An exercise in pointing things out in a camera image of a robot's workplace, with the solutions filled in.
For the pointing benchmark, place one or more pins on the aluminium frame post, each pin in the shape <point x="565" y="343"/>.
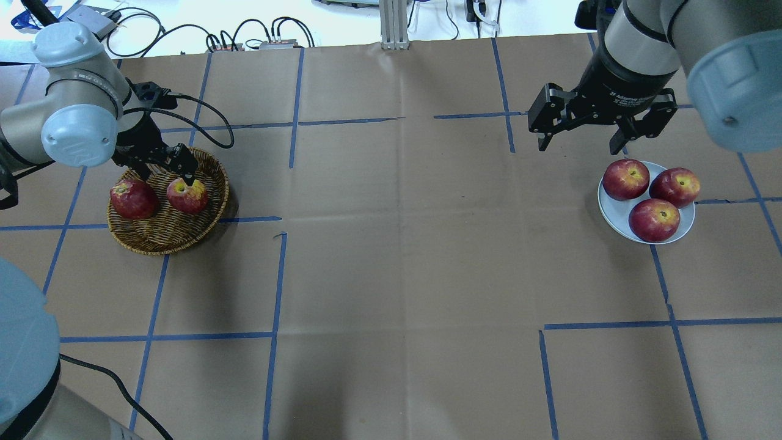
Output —
<point x="393" y="16"/>

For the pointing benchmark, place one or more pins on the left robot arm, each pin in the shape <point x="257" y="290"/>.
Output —
<point x="90" y="113"/>

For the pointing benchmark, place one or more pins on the red apple plate front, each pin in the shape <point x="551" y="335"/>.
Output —
<point x="654" y="220"/>

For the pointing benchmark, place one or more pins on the woven wicker basket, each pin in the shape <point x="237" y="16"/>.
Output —
<point x="170" y="231"/>

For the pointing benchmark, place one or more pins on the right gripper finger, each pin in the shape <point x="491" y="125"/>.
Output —
<point x="623" y="135"/>
<point x="544" y="138"/>

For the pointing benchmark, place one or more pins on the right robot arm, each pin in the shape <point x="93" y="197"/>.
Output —
<point x="729" y="52"/>

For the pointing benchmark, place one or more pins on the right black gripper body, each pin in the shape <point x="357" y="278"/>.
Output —
<point x="613" y="80"/>

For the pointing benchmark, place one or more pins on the red apple plate back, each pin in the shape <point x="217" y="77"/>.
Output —
<point x="626" y="179"/>

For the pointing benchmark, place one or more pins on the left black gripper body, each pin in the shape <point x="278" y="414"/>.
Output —
<point x="142" y="148"/>

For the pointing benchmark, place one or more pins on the red apple plate left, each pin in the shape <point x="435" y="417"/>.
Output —
<point x="678" y="186"/>

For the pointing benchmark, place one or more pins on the dark red basket apple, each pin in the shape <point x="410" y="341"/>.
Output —
<point x="134" y="199"/>

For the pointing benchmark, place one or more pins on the yellow-red striped apple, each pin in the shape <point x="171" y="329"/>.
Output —
<point x="188" y="199"/>

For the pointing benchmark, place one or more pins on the silver metal plate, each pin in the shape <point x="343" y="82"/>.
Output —
<point x="616" y="213"/>

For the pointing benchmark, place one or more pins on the red apple plate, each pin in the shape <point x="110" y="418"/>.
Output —
<point x="654" y="220"/>
<point x="678" y="186"/>
<point x="626" y="179"/>

